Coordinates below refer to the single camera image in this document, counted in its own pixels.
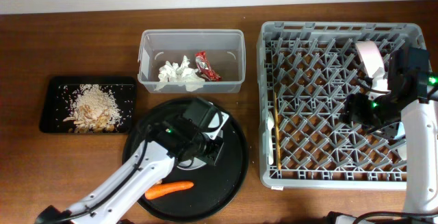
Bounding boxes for round black serving tray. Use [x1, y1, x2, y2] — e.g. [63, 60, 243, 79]
[122, 97, 248, 222]

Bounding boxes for grey dishwasher rack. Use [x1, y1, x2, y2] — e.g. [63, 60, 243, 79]
[257, 21, 425, 190]

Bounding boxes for white tissue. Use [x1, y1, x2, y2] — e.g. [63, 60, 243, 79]
[155, 55, 205, 92]

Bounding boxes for wooden chopstick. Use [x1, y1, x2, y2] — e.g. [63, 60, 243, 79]
[273, 92, 281, 172]

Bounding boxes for light blue cup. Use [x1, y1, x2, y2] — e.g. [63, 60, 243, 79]
[380, 122, 407, 160]

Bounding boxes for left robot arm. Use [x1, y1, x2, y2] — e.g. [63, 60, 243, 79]
[36, 121, 224, 223]

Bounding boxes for black rectangular tray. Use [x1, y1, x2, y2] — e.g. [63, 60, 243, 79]
[39, 76, 137, 134]

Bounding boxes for white plastic fork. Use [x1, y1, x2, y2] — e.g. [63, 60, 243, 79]
[267, 112, 274, 165]

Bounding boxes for grey plate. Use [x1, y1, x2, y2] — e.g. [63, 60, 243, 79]
[177, 158, 207, 171]

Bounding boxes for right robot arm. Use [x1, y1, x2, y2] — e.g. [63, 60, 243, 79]
[326, 47, 437, 224]

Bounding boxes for clear plastic bin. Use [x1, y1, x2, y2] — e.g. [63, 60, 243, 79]
[138, 29, 246, 94]

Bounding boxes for rice and food scraps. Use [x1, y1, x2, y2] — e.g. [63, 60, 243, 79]
[63, 84, 122, 134]

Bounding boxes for orange carrot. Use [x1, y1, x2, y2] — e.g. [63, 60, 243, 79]
[144, 181, 194, 200]

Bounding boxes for red snack wrapper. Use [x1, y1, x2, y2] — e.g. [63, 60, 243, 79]
[195, 51, 222, 82]

